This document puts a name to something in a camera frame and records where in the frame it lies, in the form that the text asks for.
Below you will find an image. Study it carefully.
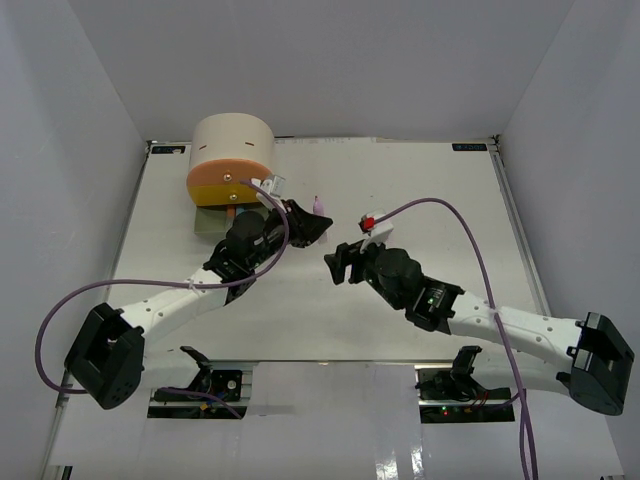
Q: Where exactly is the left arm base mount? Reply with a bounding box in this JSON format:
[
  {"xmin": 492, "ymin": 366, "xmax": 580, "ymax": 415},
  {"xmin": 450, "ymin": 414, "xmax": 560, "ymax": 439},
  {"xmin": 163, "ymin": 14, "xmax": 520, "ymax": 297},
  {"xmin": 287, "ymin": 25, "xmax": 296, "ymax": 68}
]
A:
[{"xmin": 147, "ymin": 369, "xmax": 252, "ymax": 420}]

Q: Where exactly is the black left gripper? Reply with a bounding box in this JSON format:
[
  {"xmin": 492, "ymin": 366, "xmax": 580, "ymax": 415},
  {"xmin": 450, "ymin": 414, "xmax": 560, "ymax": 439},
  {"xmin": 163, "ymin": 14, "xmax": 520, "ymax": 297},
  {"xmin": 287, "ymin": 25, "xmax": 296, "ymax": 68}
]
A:
[{"xmin": 248, "ymin": 200, "xmax": 333, "ymax": 270}]

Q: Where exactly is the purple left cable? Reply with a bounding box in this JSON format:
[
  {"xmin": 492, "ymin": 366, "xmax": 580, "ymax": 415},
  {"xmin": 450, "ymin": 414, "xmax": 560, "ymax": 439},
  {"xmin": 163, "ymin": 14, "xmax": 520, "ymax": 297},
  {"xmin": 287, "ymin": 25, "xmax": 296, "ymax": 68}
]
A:
[{"xmin": 34, "ymin": 178, "xmax": 291, "ymax": 420}]

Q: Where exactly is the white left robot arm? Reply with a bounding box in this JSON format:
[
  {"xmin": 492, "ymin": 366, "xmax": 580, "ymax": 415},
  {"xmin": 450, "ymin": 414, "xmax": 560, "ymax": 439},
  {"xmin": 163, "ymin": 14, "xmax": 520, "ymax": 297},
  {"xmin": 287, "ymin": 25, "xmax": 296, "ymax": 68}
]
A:
[{"xmin": 65, "ymin": 200, "xmax": 333, "ymax": 410}]

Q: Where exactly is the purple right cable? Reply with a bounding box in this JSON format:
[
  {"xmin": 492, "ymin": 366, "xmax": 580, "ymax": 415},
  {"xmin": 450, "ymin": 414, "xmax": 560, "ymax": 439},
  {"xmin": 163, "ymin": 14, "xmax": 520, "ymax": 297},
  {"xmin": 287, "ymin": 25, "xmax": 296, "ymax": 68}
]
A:
[{"xmin": 374, "ymin": 197, "xmax": 539, "ymax": 480}]

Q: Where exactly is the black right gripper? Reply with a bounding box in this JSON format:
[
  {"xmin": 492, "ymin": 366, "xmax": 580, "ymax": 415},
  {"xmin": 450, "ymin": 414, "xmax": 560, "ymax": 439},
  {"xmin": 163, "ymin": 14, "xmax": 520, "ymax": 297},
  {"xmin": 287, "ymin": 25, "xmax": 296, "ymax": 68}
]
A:
[{"xmin": 324, "ymin": 233, "xmax": 404, "ymax": 311}]

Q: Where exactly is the yellow drawer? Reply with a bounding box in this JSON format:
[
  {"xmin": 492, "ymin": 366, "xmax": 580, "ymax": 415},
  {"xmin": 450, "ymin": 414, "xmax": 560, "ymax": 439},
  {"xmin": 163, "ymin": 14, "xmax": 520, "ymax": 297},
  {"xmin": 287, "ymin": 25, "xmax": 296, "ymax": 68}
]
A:
[{"xmin": 187, "ymin": 183, "xmax": 259, "ymax": 207}]

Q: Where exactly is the purple cable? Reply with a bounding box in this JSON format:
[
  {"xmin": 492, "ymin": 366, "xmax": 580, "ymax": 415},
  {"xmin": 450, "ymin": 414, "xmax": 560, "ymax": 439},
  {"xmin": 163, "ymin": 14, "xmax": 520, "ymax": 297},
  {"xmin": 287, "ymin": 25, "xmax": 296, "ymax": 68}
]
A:
[
  {"xmin": 374, "ymin": 197, "xmax": 539, "ymax": 480},
  {"xmin": 34, "ymin": 178, "xmax": 291, "ymax": 420}
]

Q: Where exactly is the beige cylindrical drawer organizer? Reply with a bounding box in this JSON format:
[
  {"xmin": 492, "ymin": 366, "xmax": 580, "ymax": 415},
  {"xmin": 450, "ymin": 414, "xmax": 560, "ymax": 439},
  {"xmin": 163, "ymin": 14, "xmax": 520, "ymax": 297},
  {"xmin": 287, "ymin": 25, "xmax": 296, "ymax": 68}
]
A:
[{"xmin": 189, "ymin": 113, "xmax": 275, "ymax": 169}]

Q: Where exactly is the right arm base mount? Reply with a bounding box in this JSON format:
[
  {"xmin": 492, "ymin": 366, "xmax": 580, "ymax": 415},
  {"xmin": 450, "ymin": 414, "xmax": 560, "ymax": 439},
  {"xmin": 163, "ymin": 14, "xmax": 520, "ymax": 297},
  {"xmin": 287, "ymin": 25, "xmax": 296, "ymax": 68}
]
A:
[{"xmin": 414, "ymin": 346, "xmax": 515, "ymax": 425}]

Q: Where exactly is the orange capped clear highlighter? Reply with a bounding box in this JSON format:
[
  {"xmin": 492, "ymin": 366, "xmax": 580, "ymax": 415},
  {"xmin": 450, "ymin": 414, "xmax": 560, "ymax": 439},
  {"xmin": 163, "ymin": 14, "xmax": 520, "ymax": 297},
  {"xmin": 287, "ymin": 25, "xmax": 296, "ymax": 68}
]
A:
[{"xmin": 226, "ymin": 205, "xmax": 236, "ymax": 228}]

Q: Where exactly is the pink highlighter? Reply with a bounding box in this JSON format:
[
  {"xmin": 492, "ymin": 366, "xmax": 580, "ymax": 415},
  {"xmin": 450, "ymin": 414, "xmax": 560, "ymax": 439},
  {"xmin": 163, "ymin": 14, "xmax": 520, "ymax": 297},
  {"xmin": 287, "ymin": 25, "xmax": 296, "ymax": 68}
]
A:
[{"xmin": 312, "ymin": 196, "xmax": 325, "ymax": 216}]

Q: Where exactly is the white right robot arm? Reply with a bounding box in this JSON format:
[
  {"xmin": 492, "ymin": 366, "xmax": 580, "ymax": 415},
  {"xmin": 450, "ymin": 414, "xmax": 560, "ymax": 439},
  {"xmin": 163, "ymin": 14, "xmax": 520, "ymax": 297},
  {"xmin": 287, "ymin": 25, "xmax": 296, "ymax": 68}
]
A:
[{"xmin": 324, "ymin": 242, "xmax": 635, "ymax": 416}]

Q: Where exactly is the orange top drawer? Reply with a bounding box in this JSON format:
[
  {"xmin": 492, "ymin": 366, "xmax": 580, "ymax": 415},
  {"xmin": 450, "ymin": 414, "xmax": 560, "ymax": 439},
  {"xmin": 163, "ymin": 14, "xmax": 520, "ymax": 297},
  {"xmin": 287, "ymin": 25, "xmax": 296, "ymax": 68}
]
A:
[{"xmin": 186, "ymin": 158, "xmax": 271, "ymax": 186}]

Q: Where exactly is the grey bottom drawer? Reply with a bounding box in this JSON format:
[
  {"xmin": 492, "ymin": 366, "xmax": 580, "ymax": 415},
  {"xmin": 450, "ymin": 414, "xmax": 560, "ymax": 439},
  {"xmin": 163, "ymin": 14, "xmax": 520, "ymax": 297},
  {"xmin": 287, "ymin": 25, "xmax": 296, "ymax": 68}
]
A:
[{"xmin": 194, "ymin": 205, "xmax": 232, "ymax": 237}]

